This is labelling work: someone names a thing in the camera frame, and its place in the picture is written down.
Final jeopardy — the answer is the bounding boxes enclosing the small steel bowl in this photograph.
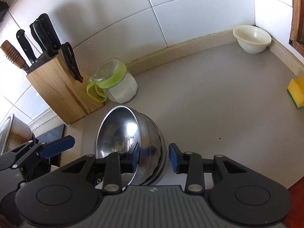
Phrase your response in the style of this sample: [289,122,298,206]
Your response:
[94,105,169,187]

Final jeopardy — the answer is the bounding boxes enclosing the black kitchen scissors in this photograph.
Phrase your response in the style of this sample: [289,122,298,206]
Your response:
[61,42,83,83]

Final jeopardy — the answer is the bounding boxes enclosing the steel cooking pot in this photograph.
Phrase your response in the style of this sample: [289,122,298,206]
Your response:
[0,114,34,154]

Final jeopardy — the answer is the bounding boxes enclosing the wooden knife block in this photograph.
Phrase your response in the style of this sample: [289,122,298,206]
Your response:
[26,54,104,125]

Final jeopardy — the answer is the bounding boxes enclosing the glass jar green lid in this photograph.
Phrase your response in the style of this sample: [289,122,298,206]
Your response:
[87,58,138,104]

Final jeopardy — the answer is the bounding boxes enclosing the yellow green sponge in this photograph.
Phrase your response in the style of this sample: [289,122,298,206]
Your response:
[287,77,304,109]

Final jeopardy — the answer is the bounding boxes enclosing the cream ceramic bowl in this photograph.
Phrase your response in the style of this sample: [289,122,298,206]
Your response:
[232,25,272,54]

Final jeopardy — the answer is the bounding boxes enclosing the wooden handled knife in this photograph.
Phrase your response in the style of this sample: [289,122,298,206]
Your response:
[1,40,29,72]

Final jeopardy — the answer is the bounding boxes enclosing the black serrated handle knife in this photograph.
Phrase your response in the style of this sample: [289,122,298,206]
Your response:
[30,20,56,57]

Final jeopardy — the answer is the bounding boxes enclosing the large black handled knife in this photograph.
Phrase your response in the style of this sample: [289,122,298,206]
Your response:
[38,13,61,51]

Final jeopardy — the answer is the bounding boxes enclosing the wooden window frame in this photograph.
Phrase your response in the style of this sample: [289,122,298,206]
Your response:
[289,0,303,56]

